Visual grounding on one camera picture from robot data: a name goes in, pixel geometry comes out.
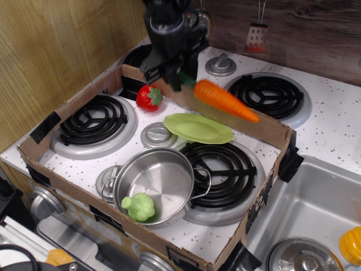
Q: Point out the green toy plate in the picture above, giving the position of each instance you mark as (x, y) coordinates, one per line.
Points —
(198, 128)

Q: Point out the silver toy sink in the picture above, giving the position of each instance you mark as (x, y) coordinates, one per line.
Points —
(321, 202)

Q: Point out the back left stove burner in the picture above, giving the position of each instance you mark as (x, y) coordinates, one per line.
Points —
(136, 56)

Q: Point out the orange toy piece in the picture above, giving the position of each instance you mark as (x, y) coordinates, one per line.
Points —
(57, 257)

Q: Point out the red toy strawberry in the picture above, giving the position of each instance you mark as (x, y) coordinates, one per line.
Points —
(149, 98)

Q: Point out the orange toy carrot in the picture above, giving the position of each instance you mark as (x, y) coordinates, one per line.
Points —
(217, 97)

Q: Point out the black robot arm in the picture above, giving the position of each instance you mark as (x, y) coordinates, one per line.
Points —
(167, 12)

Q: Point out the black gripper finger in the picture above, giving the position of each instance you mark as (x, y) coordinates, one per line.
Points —
(190, 66)
(171, 76)

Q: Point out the front silver stove knob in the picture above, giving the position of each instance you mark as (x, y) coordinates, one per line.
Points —
(105, 181)

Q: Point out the back silver stove knob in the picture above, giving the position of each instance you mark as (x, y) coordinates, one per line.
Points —
(220, 66)

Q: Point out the yellow toy pepper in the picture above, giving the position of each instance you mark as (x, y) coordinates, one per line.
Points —
(349, 244)

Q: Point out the front right stove burner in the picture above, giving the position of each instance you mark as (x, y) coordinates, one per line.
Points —
(227, 178)

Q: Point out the oven knob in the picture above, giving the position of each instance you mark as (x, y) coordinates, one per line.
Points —
(149, 261)
(45, 204)

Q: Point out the left oven front knob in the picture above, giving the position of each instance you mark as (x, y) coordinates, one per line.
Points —
(45, 204)

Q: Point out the front left stove burner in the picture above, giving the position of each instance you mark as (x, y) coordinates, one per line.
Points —
(102, 126)

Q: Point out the silver stove knob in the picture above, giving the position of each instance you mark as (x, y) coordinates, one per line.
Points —
(105, 181)
(220, 66)
(157, 135)

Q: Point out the hanging slotted metal spoon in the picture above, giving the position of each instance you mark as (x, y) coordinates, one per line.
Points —
(205, 15)

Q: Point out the bottom oven front knob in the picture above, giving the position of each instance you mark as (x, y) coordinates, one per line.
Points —
(149, 261)

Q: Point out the steel pot lid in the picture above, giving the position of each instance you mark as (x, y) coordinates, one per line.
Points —
(302, 254)

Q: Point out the stove burner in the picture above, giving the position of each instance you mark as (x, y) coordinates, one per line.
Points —
(278, 96)
(227, 178)
(136, 56)
(102, 126)

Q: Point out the green toy broccoli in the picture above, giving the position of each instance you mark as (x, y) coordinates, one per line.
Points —
(140, 207)

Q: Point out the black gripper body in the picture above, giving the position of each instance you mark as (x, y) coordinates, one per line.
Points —
(170, 41)

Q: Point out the steel toy pot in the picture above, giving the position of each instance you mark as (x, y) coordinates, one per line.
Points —
(164, 174)

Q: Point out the brown cardboard fence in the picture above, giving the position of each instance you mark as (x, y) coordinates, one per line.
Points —
(268, 130)

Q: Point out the back right stove burner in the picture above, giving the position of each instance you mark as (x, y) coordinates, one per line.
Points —
(278, 96)

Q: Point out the hanging metal spatula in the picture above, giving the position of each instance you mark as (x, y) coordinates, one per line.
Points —
(256, 38)

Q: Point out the middle silver stove knob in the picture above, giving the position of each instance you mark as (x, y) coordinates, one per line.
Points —
(157, 135)

